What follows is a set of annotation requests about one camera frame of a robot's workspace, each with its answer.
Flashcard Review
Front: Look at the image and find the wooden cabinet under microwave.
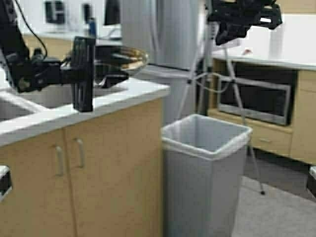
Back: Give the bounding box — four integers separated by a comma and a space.
208, 59, 316, 165

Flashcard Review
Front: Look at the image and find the black object at right edge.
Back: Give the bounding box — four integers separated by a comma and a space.
306, 166, 316, 197

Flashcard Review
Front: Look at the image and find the stainless steel refrigerator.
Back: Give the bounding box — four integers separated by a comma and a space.
121, 0, 205, 124

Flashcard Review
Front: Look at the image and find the steel cabinet handle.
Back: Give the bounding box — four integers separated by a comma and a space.
55, 146, 64, 177
74, 138, 85, 168

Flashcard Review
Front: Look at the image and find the black object at left edge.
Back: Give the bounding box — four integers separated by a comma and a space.
0, 165, 12, 200

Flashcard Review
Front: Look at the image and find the right steel cabinet handle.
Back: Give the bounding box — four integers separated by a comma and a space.
74, 138, 85, 168

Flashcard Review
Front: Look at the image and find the wooden sink cabinet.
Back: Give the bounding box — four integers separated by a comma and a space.
0, 99, 163, 237

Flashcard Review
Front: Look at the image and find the grey trash bin white liner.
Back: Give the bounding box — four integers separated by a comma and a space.
161, 114, 252, 237

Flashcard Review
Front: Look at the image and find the black object at edge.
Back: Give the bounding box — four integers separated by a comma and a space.
0, 165, 12, 200
306, 166, 316, 197

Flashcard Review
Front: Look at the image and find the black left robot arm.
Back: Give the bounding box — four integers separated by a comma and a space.
0, 0, 96, 113

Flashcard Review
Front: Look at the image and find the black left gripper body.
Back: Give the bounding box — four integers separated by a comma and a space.
17, 48, 72, 91

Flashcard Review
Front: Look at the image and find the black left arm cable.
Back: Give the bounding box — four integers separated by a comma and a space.
13, 0, 49, 59

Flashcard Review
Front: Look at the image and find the left steel cabinet handle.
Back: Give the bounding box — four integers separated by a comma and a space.
55, 146, 64, 177

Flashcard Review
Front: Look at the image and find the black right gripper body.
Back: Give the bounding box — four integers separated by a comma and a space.
208, 0, 283, 46

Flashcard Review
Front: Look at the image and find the built-in steel microwave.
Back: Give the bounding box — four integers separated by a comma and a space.
217, 63, 298, 126

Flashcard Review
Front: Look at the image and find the silver camera tripod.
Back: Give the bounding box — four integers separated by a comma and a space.
176, 0, 266, 196

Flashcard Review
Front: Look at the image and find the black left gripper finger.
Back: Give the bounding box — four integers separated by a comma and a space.
71, 80, 93, 112
71, 36, 96, 74

